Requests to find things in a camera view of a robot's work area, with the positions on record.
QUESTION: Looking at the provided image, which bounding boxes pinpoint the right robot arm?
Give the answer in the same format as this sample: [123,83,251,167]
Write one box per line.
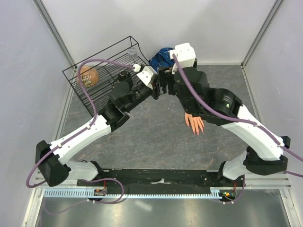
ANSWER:
[159,67,290,186]

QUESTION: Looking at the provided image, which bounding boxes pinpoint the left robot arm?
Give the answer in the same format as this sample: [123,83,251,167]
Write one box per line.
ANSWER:
[35,80,167,187]

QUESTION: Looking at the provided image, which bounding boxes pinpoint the blue plaid shirt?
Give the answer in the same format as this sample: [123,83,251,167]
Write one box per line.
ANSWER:
[149,47,174,72]

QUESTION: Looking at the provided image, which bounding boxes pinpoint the black mug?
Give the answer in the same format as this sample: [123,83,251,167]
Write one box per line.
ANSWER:
[116,70,133,87]

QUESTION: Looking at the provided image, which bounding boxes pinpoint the clear glass cup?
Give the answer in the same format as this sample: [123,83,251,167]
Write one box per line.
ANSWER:
[127,47,138,60]

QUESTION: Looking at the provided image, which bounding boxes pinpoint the mannequin hand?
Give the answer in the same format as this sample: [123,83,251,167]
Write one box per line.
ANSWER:
[184,113,205,135]

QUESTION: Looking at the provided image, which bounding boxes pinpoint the brown floral ceramic bowl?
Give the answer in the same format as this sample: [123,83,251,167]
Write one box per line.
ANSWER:
[76,66,99,88]

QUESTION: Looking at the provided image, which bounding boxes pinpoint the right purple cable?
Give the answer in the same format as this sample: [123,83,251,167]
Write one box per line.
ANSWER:
[172,53,303,178]

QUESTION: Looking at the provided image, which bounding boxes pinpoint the purple cable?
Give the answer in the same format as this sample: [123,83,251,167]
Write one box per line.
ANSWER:
[25,58,140,189]
[172,53,303,178]

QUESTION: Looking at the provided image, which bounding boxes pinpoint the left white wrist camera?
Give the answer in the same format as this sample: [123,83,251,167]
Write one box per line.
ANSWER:
[137,66,157,89]

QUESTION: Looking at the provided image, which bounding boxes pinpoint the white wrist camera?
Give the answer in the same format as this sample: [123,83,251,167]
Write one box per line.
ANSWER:
[169,43,196,68]
[137,66,157,89]

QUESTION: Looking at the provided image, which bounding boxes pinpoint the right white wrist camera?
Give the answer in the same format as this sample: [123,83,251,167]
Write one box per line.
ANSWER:
[169,43,196,68]

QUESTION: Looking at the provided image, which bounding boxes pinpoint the black wire dish rack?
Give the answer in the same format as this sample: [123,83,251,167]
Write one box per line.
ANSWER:
[62,36,148,116]

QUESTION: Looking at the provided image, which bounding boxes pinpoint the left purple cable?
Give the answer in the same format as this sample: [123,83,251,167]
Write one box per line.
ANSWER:
[25,58,140,189]

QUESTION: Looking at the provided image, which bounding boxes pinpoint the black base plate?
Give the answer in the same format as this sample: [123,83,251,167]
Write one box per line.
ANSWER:
[77,169,244,194]

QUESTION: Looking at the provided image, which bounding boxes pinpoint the blue slotted cable duct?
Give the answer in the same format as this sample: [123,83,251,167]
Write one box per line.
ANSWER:
[44,188,230,199]

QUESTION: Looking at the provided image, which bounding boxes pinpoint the aluminium frame rail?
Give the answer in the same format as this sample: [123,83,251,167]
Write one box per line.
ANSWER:
[245,173,291,190]

